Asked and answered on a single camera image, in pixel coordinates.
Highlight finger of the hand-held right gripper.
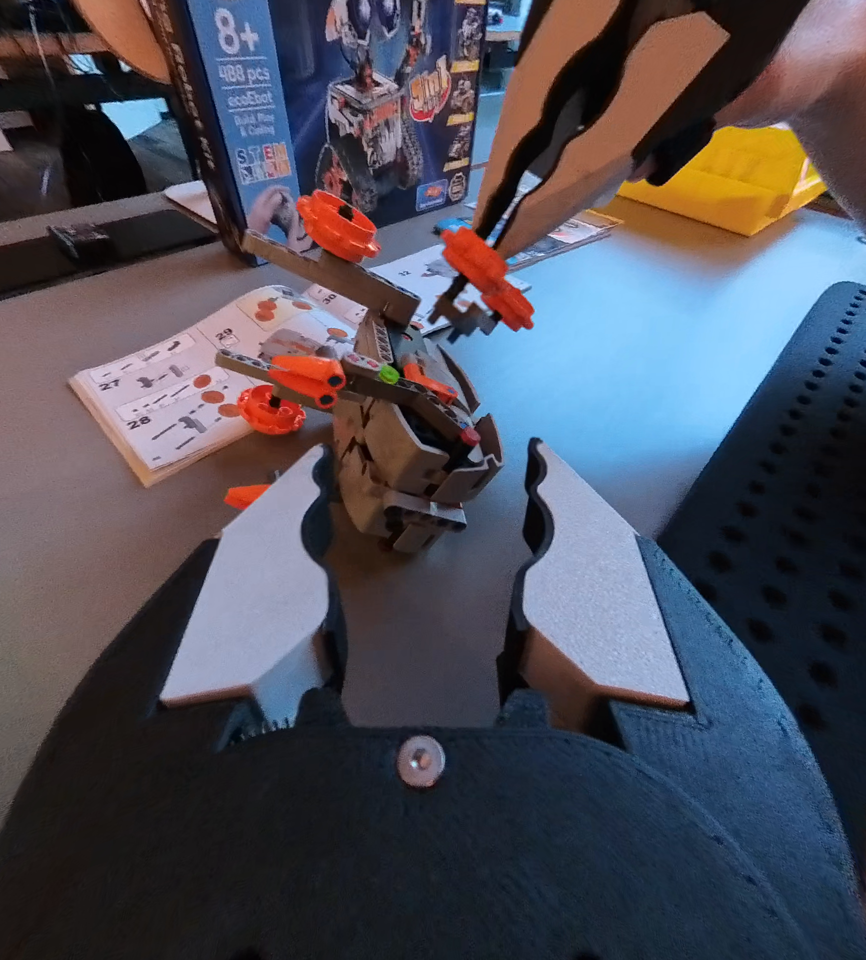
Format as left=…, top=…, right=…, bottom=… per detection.
left=474, top=0, right=608, bottom=241
left=494, top=16, right=732, bottom=261

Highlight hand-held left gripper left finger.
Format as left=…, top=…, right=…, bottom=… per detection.
left=159, top=442, right=350, bottom=725

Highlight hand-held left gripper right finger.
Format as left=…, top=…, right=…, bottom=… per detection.
left=496, top=437, right=693, bottom=732

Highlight grey bracket with orange wheels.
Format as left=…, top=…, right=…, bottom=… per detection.
left=429, top=225, right=537, bottom=340

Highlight grey orange brick robot model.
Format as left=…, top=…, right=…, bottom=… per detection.
left=215, top=187, right=507, bottom=558

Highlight yellow plastic bin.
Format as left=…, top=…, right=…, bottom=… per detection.
left=616, top=123, right=830, bottom=239

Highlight small blue booklets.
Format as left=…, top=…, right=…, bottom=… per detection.
left=504, top=210, right=624, bottom=273

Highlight open white instruction booklet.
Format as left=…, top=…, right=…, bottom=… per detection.
left=69, top=251, right=532, bottom=489

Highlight black perforated chair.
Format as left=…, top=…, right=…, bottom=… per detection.
left=658, top=281, right=866, bottom=834

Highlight blue toy kit box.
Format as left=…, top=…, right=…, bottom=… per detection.
left=185, top=0, right=490, bottom=267

